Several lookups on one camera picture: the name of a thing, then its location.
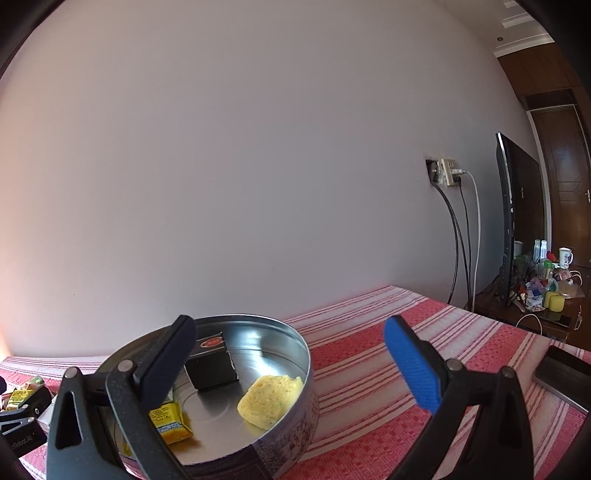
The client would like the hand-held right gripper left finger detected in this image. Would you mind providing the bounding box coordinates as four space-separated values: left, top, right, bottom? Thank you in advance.
46 315 197 480

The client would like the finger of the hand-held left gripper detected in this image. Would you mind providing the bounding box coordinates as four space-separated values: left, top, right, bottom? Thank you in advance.
0 387 51 435

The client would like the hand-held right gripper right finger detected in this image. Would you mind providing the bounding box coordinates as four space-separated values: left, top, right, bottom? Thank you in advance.
384 315 548 480

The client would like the yellow sponge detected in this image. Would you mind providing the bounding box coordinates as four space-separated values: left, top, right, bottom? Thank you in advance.
237 375 305 432

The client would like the round metal tin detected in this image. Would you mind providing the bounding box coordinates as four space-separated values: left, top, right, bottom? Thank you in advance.
92 314 315 478

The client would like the yellow green snack packet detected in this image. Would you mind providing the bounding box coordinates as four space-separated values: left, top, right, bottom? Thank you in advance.
4 376 47 411

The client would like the small black box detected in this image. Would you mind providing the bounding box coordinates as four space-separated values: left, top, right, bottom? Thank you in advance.
185 332 240 392

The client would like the red striped bedsheet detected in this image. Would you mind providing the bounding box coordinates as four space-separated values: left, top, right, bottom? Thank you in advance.
0 285 591 480

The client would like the dark wooden desk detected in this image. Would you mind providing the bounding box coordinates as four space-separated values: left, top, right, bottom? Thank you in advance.
475 276 591 352

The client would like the black smartphone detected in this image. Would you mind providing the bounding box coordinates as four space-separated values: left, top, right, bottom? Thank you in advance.
539 310 576 329

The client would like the grey smartphone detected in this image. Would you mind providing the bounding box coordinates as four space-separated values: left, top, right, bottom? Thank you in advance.
531 345 591 412

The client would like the black flat television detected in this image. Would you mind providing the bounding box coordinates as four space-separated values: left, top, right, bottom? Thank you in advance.
495 131 546 308

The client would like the brown wooden door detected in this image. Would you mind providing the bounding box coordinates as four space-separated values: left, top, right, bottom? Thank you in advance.
529 104 591 268

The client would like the black power cable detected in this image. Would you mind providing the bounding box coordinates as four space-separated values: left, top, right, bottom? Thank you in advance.
431 181 472 308

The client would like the white power cable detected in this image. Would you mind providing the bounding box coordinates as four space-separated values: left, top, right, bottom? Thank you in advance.
461 171 482 311

